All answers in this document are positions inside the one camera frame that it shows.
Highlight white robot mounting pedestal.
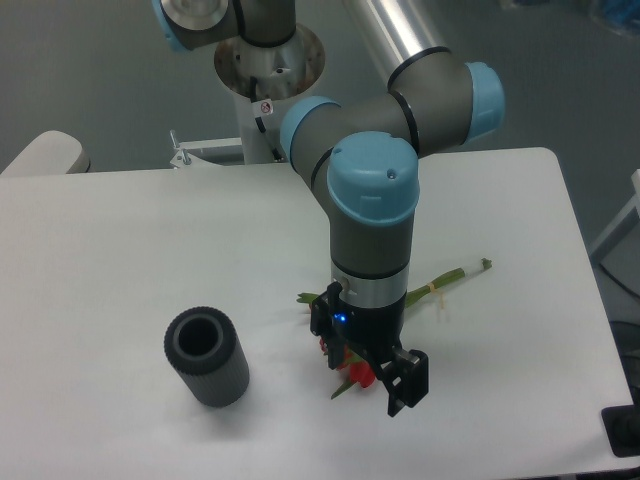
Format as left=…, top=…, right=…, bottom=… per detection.
left=170, top=24, right=326, bottom=168

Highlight red flower bouquet green stems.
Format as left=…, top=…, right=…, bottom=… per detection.
left=297, top=258, right=492, bottom=398

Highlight white furniture frame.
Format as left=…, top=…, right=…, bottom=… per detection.
left=588, top=170, right=639, bottom=265

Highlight beige chair armrest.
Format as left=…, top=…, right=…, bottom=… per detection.
left=1, top=130, right=91, bottom=178

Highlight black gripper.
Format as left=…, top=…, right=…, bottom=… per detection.
left=310, top=282, right=429, bottom=417

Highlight dark grey ribbed vase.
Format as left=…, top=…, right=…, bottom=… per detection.
left=163, top=306, right=250, bottom=408

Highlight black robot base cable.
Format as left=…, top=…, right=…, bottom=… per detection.
left=248, top=75, right=291, bottom=163

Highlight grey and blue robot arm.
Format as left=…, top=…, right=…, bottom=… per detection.
left=153, top=1, right=505, bottom=415

